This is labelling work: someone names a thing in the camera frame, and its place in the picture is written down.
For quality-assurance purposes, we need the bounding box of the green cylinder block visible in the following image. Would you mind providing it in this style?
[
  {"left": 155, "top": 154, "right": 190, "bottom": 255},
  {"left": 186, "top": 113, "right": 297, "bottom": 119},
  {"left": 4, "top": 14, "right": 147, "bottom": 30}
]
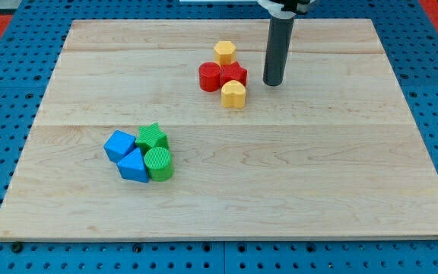
[{"left": 144, "top": 147, "right": 174, "bottom": 182}]

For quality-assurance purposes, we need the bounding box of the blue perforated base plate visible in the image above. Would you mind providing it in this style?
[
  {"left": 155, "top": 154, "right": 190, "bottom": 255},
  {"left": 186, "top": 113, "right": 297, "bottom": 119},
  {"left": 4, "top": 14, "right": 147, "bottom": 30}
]
[{"left": 0, "top": 0, "right": 438, "bottom": 273}]

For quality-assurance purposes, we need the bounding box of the red star block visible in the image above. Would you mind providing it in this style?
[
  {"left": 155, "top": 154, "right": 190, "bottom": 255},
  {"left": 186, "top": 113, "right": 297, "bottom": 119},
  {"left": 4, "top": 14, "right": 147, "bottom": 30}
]
[{"left": 221, "top": 62, "right": 248, "bottom": 86}]

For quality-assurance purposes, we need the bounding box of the green star block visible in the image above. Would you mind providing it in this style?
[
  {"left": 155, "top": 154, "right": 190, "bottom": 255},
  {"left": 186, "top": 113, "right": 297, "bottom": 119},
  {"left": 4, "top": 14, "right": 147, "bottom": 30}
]
[{"left": 135, "top": 123, "right": 169, "bottom": 155}]

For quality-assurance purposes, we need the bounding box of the yellow hexagon block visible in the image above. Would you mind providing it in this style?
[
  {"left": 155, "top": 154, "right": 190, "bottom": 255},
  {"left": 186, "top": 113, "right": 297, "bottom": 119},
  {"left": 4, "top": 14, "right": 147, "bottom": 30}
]
[{"left": 213, "top": 40, "right": 236, "bottom": 65}]

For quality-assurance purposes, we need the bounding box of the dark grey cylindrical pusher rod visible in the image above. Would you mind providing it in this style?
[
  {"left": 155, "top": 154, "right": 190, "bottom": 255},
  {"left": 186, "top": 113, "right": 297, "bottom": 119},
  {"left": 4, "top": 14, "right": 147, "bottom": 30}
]
[{"left": 263, "top": 17, "right": 295, "bottom": 86}]

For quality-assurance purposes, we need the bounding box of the blue triangle block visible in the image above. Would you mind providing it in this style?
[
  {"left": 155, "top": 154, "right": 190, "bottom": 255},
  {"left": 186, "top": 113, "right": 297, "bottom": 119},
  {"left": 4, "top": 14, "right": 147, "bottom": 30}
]
[{"left": 116, "top": 148, "right": 149, "bottom": 183}]

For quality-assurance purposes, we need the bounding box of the yellow heart block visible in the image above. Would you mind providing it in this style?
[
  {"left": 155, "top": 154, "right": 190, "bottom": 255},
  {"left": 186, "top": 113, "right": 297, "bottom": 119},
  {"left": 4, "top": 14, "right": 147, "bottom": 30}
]
[{"left": 221, "top": 80, "right": 246, "bottom": 109}]

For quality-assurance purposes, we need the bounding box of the blue cube block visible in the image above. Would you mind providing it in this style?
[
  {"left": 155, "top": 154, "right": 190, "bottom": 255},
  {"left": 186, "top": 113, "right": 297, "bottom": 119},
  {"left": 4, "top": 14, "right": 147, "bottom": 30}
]
[{"left": 103, "top": 130, "right": 136, "bottom": 163}]

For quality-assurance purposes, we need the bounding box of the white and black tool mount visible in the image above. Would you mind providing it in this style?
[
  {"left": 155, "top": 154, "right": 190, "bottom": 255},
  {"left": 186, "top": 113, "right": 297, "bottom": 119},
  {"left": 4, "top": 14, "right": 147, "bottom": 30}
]
[{"left": 256, "top": 0, "right": 316, "bottom": 18}]

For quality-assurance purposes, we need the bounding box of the light wooden board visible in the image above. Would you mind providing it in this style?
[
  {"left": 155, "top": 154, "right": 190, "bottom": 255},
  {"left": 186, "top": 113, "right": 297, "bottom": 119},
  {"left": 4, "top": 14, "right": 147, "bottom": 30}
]
[{"left": 0, "top": 19, "right": 438, "bottom": 242}]

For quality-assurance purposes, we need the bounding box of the red cylinder block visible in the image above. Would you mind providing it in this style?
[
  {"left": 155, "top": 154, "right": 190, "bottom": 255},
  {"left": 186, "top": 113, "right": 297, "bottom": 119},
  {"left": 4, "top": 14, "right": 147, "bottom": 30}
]
[{"left": 198, "top": 62, "right": 221, "bottom": 92}]

